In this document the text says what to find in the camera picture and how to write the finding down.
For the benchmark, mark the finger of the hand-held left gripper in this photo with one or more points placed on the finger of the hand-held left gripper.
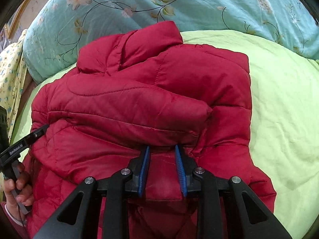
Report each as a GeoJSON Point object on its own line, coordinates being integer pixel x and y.
{"type": "Point", "coordinates": [37, 134]}

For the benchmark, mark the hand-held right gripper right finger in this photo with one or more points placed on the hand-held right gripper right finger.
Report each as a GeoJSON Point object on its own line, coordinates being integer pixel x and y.
{"type": "Point", "coordinates": [180, 171]}

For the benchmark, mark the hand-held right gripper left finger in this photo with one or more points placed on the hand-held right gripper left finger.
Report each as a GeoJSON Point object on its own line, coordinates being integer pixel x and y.
{"type": "Point", "coordinates": [144, 171]}

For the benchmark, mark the red puffer jacket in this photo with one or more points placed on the red puffer jacket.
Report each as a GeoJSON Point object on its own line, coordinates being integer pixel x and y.
{"type": "Point", "coordinates": [139, 104]}

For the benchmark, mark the person's left forearm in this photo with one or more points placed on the person's left forearm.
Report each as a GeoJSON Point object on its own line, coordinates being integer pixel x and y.
{"type": "Point", "coordinates": [11, 224]}

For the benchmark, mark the person's left hand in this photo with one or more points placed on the person's left hand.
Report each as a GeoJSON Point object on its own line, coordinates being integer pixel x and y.
{"type": "Point", "coordinates": [23, 179]}

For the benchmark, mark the yellow animal print blanket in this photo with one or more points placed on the yellow animal print blanket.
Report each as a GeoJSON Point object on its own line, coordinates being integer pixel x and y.
{"type": "Point", "coordinates": [12, 74]}

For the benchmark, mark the light green bed sheet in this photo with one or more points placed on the light green bed sheet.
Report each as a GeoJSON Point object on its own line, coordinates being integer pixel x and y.
{"type": "Point", "coordinates": [284, 119]}

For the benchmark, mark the teal floral pillow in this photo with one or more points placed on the teal floral pillow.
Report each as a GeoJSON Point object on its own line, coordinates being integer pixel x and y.
{"type": "Point", "coordinates": [199, 7]}

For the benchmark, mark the gold framed wall picture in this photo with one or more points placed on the gold framed wall picture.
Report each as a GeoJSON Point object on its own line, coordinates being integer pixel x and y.
{"type": "Point", "coordinates": [17, 12]}

